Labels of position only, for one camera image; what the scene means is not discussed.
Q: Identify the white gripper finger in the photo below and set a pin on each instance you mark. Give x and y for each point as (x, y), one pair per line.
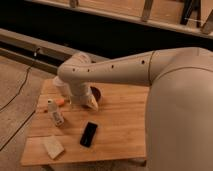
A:
(92, 103)

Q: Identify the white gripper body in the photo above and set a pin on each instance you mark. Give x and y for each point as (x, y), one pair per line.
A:
(81, 94)

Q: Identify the white plastic bottle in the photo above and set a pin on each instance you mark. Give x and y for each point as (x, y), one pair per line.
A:
(55, 113)

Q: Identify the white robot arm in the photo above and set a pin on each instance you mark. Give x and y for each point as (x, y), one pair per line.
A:
(179, 108)

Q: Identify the dark brown bowl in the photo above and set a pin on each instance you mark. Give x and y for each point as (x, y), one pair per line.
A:
(96, 94)

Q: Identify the white cup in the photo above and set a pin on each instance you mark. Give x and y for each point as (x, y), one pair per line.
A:
(62, 87)

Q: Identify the orange small object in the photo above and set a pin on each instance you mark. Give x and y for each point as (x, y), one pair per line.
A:
(60, 102)

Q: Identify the black smartphone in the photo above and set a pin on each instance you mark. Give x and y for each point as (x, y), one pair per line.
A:
(88, 134)

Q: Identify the wooden table board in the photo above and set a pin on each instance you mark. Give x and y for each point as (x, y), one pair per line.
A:
(115, 131)

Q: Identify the beige sponge block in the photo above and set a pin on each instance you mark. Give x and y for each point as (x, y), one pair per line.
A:
(53, 146)

